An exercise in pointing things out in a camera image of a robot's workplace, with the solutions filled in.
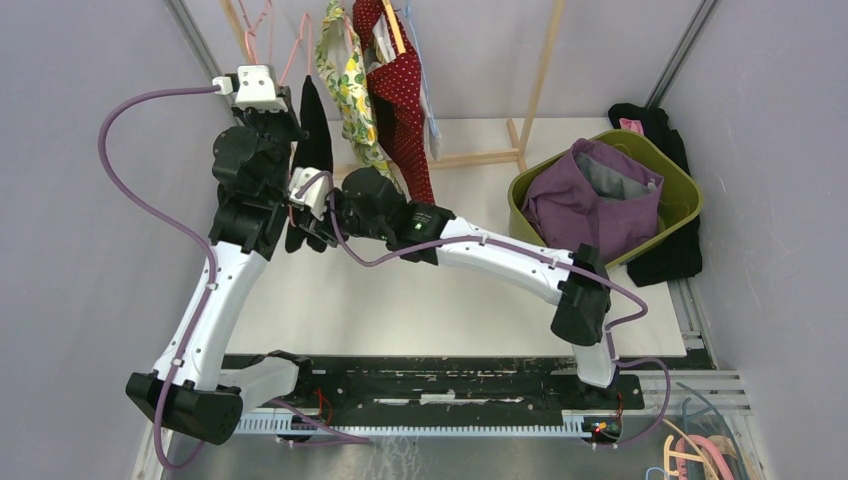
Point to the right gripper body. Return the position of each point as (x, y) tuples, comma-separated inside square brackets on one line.
[(325, 229)]

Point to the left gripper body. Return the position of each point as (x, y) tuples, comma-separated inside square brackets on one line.
[(274, 128)]

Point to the black skirt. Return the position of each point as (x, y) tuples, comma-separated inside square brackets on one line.
[(315, 152)]

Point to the lemon print skirt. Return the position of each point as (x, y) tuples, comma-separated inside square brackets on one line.
[(339, 60)]

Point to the purple pleated skirt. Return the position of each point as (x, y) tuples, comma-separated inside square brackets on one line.
[(594, 194)]

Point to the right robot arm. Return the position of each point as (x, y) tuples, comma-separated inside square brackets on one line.
[(374, 223)]

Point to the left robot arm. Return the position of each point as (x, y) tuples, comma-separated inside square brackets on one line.
[(188, 390)]

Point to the red polka dot skirt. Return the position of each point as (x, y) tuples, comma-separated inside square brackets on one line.
[(394, 80)]

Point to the white garment on rack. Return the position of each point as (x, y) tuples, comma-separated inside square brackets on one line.
[(432, 134)]

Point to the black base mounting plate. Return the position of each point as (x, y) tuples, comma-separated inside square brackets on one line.
[(396, 391)]

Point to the black garment behind basket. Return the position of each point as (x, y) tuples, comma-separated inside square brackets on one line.
[(679, 256)]

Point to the olive green plastic basket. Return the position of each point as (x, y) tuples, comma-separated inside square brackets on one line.
[(681, 199)]

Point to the pile of spare hangers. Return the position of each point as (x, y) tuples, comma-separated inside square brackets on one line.
[(704, 434)]

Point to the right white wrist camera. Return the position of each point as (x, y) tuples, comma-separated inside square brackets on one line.
[(309, 189)]

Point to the left aluminium frame post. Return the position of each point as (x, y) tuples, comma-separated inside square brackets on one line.
[(191, 32)]

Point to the aluminium frame post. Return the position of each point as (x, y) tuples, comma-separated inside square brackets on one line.
[(697, 23), (191, 32)]

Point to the blue wire hanger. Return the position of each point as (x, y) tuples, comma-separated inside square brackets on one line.
[(407, 13)]

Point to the white slotted cable duct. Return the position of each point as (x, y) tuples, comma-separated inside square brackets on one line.
[(272, 422)]

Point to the right aluminium frame post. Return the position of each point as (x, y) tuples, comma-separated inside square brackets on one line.
[(697, 23)]

